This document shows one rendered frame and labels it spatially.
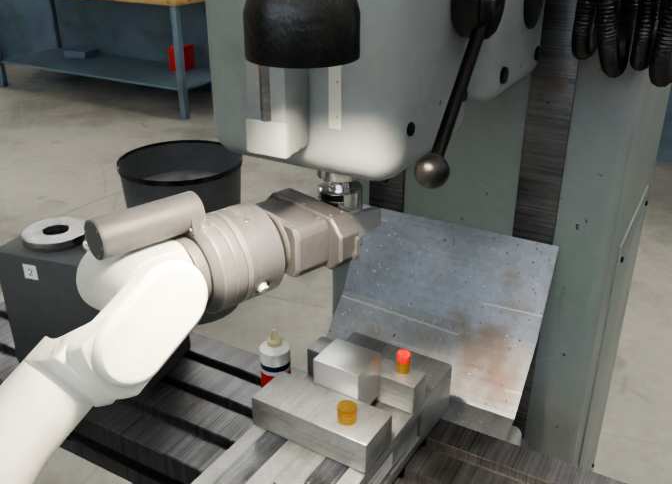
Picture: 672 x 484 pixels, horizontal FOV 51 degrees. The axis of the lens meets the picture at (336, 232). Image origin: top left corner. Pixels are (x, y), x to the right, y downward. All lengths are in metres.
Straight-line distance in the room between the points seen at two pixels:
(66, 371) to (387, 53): 0.35
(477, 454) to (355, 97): 0.51
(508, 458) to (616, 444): 1.54
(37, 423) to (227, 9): 0.37
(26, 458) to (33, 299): 0.49
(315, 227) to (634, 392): 2.12
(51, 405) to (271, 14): 0.33
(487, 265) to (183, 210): 0.60
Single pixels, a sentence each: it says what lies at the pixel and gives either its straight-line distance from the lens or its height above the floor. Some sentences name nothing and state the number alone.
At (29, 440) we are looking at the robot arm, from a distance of 0.59.
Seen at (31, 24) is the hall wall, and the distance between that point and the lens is 7.87.
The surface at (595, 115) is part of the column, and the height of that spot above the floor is 1.28.
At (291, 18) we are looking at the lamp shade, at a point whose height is 1.48.
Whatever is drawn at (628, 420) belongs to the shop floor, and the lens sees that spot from 2.56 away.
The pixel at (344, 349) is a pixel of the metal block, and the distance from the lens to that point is 0.84.
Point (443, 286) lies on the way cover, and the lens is 1.12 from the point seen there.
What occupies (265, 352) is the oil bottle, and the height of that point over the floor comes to 1.00.
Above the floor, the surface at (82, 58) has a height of 0.24.
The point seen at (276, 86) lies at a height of 1.40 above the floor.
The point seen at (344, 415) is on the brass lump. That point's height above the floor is 1.04.
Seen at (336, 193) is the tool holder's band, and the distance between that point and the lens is 0.71.
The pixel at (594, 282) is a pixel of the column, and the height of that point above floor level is 1.03.
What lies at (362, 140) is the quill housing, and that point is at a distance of 0.60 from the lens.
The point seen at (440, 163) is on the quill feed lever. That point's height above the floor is 1.34.
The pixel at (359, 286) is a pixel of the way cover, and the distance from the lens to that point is 1.17.
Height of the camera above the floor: 1.54
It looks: 25 degrees down
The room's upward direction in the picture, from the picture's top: straight up
